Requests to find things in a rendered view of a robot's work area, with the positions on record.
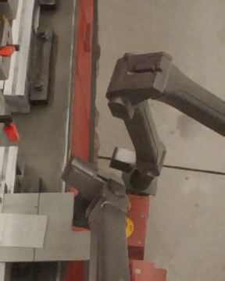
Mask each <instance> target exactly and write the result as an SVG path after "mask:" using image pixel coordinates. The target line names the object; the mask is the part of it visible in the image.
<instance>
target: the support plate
mask: <svg viewBox="0 0 225 281"><path fill-rule="evenodd" d="M34 206H38V193H31V194H4V200H3V206H2V213H5V214H7V215H8V214H19V215H37V209H38V215H46V216H48V213H49V215H50V219H49V225H48V234H47V239H46V244H45V248H35V259H34V248H32V247H7V246H0V262H38V261H90V239H91V232H89V231H84V232H78V233H76V232H73V231H71V219H72V218H73V192H67V193H40V199H39V208H35V207H34ZM33 260H34V261H33Z"/></svg>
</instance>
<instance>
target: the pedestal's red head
mask: <svg viewBox="0 0 225 281"><path fill-rule="evenodd" d="M126 195H127V197H128V199H129V202H130V203H131V208H130V211H129V212H127V218H129V219H131V221H132V222H133V224H134V231H133V233H132V234H131V235H130V236H129V237H127V250H128V259H132V260H139V261H143V260H144V256H145V242H146V234H147V227H148V213H149V194H145V197H144V198H138V197H134V198H132V197H130V196H129V195H128V194H126Z"/></svg>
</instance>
